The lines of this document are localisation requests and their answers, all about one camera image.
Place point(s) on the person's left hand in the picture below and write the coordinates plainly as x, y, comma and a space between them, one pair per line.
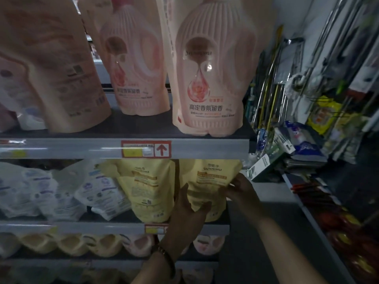
183, 224

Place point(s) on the person's right hand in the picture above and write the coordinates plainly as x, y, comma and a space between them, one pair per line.
248, 201

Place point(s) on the yellow Snowroma pouch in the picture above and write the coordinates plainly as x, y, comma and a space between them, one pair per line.
145, 186
210, 174

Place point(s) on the grey metal shelf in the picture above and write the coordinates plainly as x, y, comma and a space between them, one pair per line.
77, 149

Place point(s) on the magenta Liby detergent pouch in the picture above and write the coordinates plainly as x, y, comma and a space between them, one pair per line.
23, 103

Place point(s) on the person's right forearm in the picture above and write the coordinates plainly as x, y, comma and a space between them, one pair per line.
290, 251

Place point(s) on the dark aisle shelf unit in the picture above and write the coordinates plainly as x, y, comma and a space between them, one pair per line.
355, 186

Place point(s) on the red-framed price tag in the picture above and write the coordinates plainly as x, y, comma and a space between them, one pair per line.
155, 229
146, 149
12, 149

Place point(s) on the green and white box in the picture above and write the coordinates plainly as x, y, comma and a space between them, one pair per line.
263, 163

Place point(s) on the stack of blue-white packets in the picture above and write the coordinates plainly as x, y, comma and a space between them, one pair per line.
305, 148

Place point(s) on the row of red round packs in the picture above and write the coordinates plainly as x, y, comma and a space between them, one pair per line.
343, 233

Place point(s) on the row of pale yellow bottles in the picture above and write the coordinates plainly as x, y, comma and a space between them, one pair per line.
71, 244

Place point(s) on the yellow hanging packets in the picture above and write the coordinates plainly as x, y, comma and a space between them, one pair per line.
324, 115

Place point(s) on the row of pale round packs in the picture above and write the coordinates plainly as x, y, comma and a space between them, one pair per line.
71, 275

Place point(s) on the hanging mops and brooms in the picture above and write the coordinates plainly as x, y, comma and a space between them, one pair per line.
331, 50

